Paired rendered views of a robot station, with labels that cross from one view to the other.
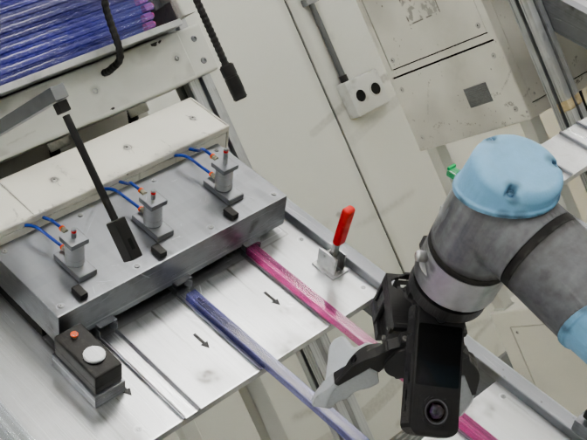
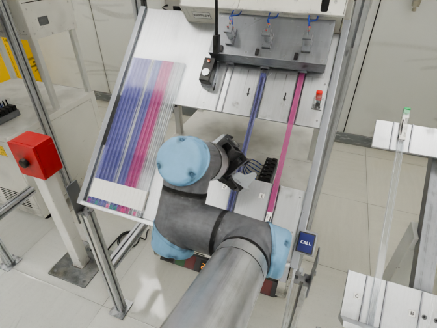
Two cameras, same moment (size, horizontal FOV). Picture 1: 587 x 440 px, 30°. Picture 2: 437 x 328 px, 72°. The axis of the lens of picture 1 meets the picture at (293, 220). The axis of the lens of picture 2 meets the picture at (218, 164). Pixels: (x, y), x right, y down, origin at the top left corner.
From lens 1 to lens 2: 0.85 m
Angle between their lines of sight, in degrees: 58
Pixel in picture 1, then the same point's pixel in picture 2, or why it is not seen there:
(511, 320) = not seen: outside the picture
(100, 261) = (239, 41)
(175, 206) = (284, 38)
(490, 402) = (293, 194)
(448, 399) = not seen: hidden behind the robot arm
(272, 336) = (267, 109)
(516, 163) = (173, 159)
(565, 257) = (162, 204)
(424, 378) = not seen: hidden behind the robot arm
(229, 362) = (246, 105)
